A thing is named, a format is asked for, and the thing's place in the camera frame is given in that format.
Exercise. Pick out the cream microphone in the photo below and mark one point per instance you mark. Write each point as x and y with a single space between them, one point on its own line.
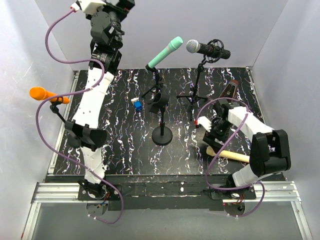
229 155

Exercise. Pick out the round base microphone stand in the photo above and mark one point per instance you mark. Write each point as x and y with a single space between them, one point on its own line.
161 135

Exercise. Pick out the aluminium frame rail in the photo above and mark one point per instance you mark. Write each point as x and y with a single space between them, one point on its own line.
159 207

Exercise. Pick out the shock mount tripod stand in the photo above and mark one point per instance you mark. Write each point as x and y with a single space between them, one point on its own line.
194 97

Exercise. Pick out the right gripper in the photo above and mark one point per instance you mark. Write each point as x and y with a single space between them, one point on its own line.
209 138

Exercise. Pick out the black marble pattern mat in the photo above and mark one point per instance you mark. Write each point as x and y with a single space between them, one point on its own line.
129 148

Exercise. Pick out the orange microphone stand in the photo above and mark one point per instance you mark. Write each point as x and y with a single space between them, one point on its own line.
54 106

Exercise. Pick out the teal microphone tripod stand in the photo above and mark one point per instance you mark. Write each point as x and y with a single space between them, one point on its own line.
157 87

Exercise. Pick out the teal microphone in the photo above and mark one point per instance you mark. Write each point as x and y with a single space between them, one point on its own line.
172 46

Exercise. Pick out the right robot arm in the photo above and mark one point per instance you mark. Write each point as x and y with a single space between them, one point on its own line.
269 148

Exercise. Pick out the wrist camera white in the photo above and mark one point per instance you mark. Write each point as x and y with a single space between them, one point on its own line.
203 122
87 6

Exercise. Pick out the black silver-grille microphone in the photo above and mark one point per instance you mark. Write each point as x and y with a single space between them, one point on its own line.
214 49

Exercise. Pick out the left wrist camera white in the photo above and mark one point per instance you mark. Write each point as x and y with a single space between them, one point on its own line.
87 6

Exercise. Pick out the wooden metronome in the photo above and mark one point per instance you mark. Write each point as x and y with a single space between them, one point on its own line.
228 92

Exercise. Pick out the blue white small block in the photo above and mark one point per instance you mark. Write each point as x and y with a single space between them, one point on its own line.
137 104

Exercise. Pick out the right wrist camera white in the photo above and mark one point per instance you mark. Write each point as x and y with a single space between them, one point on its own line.
203 122

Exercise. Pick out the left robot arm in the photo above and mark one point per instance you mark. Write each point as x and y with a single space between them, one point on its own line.
105 18

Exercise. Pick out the orange microphone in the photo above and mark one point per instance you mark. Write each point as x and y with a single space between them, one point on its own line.
39 93

